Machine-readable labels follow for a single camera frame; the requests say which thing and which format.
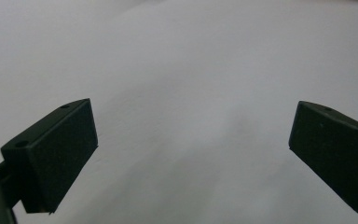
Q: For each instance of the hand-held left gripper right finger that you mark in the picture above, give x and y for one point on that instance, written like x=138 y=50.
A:
x=335 y=155

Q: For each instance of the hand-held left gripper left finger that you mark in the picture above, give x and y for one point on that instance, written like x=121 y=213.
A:
x=52 y=155

